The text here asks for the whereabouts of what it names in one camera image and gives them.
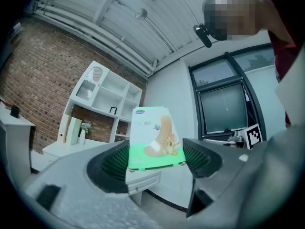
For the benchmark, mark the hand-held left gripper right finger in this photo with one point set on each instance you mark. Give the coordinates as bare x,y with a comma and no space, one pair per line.
205,161

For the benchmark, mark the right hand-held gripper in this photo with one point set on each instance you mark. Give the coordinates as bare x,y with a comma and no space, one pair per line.
253,136

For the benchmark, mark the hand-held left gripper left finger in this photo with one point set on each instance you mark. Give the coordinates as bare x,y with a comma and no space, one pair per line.
104,175

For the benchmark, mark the white drawer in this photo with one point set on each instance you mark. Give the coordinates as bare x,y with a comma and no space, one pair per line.
145,182

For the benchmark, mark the small green item box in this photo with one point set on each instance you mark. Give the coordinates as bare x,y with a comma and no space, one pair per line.
152,137

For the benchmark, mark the black framed window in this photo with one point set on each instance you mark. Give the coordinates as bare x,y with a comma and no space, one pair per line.
224,104

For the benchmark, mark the white vase with flowers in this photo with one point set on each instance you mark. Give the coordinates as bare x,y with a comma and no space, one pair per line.
84,132

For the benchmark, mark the pale green upright books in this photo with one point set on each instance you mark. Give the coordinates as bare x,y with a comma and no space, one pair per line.
74,130

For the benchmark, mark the white shelf unit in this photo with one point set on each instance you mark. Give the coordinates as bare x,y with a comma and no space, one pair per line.
107,92

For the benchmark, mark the person's red shirt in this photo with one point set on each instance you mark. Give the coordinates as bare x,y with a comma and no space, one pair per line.
283,44

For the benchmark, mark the white side cabinet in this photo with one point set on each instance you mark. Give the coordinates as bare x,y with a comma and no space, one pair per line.
14,132

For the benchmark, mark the small black box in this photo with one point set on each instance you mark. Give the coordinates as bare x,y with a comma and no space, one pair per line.
14,111

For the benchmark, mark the person's head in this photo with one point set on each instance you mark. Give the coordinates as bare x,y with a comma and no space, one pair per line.
231,13

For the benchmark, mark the white ceiling pipes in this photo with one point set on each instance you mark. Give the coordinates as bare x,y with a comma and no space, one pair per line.
95,32

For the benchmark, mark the round ceiling spotlight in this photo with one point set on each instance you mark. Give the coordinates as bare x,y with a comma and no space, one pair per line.
141,14

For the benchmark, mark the small black picture frame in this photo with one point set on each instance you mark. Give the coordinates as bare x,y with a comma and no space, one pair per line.
113,110

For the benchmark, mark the head-worn black camera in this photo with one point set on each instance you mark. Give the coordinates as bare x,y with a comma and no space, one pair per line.
202,34

